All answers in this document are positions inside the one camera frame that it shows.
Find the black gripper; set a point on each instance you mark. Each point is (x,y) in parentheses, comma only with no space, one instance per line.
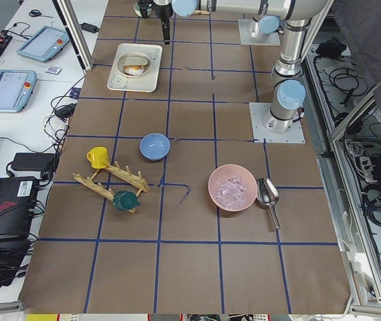
(162,9)

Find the cream round plate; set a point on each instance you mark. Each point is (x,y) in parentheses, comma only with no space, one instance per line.
(120,66)

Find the bread slice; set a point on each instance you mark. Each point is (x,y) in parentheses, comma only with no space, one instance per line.
(135,61)

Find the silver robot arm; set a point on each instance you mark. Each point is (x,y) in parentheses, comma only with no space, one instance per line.
(264,25)
(297,16)

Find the green bowl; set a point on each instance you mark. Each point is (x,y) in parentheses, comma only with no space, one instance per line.
(143,8)

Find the wooden cutting board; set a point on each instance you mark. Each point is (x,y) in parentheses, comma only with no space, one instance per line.
(200,12)

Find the fried egg toy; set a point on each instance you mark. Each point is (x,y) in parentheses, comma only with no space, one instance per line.
(134,70)

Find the cream rectangular bear tray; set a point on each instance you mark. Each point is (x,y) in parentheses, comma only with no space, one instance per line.
(145,83)

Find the black power adapter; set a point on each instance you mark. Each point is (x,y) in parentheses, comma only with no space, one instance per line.
(89,27)

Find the far teach pendant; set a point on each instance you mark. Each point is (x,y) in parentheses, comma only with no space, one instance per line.
(44,44)

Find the teach pendant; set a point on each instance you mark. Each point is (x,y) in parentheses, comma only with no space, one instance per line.
(16,87)
(44,44)

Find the blue bowl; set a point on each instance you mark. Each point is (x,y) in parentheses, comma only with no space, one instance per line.
(154,146)

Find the yellow cup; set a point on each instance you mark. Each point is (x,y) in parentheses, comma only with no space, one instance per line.
(98,157)

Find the near teach pendant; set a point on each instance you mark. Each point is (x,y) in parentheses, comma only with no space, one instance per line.
(16,87)

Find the pink bowl with ice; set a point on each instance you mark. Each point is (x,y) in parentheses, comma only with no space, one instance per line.
(232,187)

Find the dark green cup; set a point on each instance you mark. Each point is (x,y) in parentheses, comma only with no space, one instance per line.
(125,201)

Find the metal scoop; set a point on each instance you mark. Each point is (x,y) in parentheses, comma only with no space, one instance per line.
(268,196)

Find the black computer box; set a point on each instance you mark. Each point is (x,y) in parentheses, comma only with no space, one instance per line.
(18,196)

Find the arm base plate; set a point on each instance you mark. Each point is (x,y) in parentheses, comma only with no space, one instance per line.
(250,34)
(266,128)

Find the aluminium frame post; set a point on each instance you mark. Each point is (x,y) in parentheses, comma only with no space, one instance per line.
(73,29)

